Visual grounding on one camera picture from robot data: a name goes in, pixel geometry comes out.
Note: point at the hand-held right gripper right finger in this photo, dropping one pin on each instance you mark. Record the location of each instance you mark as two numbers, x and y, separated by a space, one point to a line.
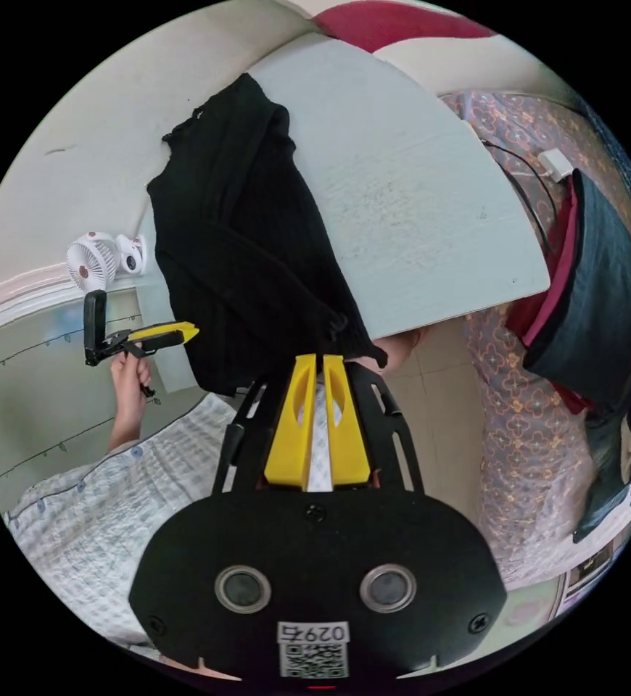
351 457

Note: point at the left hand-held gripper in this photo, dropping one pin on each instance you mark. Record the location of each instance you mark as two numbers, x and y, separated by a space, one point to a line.
114 340

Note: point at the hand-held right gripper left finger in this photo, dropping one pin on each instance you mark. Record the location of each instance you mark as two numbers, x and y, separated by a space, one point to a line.
288 446

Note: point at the black long sleeve shirt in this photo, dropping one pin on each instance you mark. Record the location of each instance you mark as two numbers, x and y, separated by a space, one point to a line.
239 234

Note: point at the person's left forearm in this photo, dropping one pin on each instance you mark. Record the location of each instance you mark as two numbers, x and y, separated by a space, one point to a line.
124 435

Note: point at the person's left hand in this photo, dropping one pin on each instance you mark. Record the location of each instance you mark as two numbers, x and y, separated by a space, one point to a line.
130 386

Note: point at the white clip fan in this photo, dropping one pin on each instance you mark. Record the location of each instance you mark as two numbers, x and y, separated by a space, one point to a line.
93 262

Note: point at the bed with patterned sheet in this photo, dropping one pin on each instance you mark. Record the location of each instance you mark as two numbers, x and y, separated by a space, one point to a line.
522 435

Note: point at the person's body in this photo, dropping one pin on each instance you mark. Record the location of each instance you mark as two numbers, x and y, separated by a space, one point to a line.
103 533

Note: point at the pale grey folding board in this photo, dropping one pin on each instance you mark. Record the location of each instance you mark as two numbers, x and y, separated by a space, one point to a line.
402 190

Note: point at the pile of clothes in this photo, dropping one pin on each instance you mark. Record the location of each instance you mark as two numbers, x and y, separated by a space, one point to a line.
593 304

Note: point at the white charger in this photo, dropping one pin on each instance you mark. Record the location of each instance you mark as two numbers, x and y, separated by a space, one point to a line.
556 164

